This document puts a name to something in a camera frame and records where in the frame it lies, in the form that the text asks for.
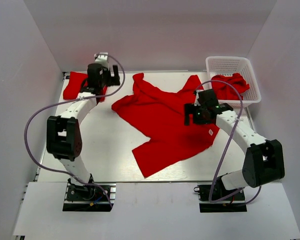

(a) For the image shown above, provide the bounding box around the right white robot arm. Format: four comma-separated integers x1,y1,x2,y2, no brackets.
184,89,285,200

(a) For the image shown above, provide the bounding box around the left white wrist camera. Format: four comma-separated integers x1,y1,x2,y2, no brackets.
94,52,109,69

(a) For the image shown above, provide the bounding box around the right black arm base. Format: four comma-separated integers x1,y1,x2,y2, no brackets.
193,177,247,213

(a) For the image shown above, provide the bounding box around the crumpled red t-shirt in basket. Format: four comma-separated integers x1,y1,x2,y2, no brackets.
211,73,250,101

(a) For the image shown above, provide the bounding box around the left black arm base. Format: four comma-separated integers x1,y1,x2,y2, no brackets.
62,183,116,212

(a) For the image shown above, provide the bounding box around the red t-shirt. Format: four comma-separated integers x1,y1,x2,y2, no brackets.
111,73,219,178
62,71,108,100
211,73,250,101

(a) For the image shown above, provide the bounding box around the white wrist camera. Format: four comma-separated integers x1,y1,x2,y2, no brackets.
194,89,205,106
94,52,109,69

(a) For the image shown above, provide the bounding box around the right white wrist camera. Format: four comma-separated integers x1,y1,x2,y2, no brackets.
194,89,205,106

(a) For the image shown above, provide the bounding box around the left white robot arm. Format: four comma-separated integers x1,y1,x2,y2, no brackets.
46,63,121,200

